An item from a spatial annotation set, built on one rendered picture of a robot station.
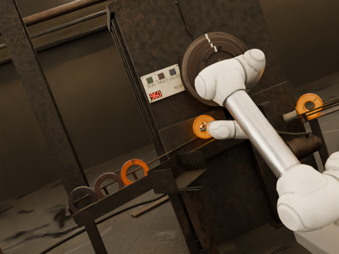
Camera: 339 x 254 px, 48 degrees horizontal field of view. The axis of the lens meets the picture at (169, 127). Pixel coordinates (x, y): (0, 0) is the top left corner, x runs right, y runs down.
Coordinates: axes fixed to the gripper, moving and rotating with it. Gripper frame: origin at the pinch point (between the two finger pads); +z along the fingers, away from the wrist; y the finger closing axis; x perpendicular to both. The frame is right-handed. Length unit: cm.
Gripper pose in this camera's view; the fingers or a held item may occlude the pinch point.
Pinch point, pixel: (204, 124)
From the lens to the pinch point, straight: 245.7
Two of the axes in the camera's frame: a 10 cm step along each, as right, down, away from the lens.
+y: 9.2, -3.6, 1.3
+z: -1.7, -1.0, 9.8
